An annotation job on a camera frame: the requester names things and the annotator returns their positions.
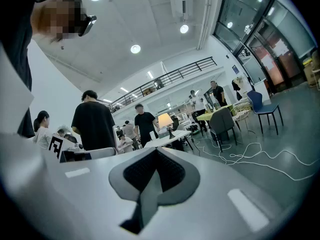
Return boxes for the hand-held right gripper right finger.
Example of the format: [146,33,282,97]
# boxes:
[139,147,292,240]

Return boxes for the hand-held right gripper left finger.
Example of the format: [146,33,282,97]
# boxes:
[22,147,157,240]

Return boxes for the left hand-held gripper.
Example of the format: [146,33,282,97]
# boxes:
[48,133,118,164]

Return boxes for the white table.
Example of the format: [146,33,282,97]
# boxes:
[143,129,194,152]

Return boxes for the grey upholstered chair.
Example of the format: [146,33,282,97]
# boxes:
[209,107,238,153]

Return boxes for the yellow table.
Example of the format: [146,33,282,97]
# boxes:
[196,104,234,133]

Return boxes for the person's black shirt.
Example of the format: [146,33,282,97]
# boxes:
[0,0,36,139]

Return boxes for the blue chair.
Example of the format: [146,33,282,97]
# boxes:
[246,90,285,136]

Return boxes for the black hanging jacket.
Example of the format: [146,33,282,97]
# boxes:
[231,79,243,101]

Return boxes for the white counter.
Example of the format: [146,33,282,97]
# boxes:
[251,77,271,105]

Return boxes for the person's face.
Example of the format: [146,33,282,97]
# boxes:
[31,0,87,44]

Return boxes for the black mezzanine railing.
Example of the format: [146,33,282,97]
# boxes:
[109,56,218,114]

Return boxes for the stack of cardboard boxes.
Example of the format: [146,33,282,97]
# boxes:
[303,50,320,90]

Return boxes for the glass entrance doors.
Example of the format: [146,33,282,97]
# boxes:
[212,0,319,95]

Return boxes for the ceiling air conditioner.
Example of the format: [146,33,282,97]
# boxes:
[168,0,195,23]

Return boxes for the long white floor cable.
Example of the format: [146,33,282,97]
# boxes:
[192,136,320,182]

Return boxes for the rattan chair with gold frame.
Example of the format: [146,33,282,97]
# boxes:
[231,100,251,125]

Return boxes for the black head-worn camera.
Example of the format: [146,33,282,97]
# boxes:
[77,14,97,37]

